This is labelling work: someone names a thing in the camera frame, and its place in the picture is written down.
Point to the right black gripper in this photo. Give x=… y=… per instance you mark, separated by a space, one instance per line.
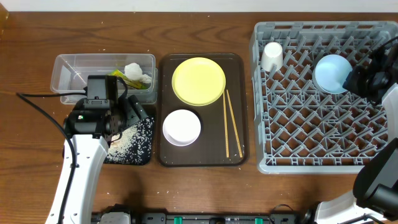
x=354 y=83

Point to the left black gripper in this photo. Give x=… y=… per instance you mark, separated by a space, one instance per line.
x=134 y=109

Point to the light blue bowl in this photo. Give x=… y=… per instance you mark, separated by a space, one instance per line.
x=330 y=73

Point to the yellow green wrapper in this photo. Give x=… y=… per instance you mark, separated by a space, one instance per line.
x=131 y=83

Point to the white tissue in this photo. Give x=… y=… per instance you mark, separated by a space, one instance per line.
x=134 y=72

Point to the white bowl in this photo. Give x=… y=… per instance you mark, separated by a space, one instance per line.
x=181 y=127

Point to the white cup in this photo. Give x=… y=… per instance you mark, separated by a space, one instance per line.
x=272 y=57

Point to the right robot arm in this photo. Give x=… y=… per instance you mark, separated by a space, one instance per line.
x=374 y=194

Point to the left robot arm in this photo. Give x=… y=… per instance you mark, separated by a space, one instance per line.
x=82 y=162

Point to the grey dishwasher rack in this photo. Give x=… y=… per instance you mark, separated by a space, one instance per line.
x=299 y=129

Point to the clear plastic waste bin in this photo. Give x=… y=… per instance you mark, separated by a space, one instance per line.
x=71 y=71

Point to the spilled white rice pile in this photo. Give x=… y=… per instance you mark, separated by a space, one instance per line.
x=132 y=143

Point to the black plastic tray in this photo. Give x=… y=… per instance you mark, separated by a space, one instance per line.
x=136 y=146

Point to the yellow-green plate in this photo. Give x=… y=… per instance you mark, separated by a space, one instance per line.
x=198 y=81

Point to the dark brown serving tray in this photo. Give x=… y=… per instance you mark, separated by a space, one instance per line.
x=209 y=149

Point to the right wooden chopstick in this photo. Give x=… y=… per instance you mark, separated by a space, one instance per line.
x=234 y=125

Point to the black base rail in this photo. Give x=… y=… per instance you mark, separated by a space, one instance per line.
x=123 y=214

